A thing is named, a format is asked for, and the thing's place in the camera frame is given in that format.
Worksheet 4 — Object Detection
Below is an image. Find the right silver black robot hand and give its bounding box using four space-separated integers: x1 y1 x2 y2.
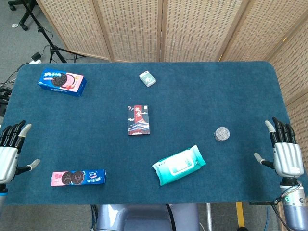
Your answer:
254 116 305 179

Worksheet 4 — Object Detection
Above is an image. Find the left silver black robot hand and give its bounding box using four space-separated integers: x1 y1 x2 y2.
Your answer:
0 120 41 184

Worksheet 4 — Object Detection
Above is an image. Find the slim blue pink Oreo box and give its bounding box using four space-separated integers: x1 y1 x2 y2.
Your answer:
50 169 107 187

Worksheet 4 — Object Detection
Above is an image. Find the yellow table leg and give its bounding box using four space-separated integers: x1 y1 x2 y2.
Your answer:
235 201 245 228

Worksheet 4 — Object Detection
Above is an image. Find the large blue pink Oreo box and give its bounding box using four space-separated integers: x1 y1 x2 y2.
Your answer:
37 69 87 98

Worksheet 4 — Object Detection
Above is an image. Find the chrome metal table leg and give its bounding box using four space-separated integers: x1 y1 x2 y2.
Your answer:
205 202 213 231

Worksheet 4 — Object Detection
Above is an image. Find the teal wet wipes pack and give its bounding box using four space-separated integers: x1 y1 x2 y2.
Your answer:
151 144 207 186

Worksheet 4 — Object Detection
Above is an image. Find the black tripod stand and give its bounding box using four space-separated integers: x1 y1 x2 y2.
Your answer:
18 0 86 64

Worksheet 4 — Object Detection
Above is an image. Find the dark red palace print box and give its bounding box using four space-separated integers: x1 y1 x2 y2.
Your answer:
127 104 153 136

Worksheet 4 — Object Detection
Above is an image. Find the blue felt table cover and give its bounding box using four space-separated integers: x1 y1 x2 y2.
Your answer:
0 60 298 205

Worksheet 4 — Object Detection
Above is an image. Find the black office chair base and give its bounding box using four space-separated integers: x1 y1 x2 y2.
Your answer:
7 0 37 31

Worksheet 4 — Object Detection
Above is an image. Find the silver robot torso base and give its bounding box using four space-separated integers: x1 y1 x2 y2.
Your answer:
90 203 200 231

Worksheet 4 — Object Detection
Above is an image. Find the small white green card box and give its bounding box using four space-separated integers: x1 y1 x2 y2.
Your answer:
139 70 157 88

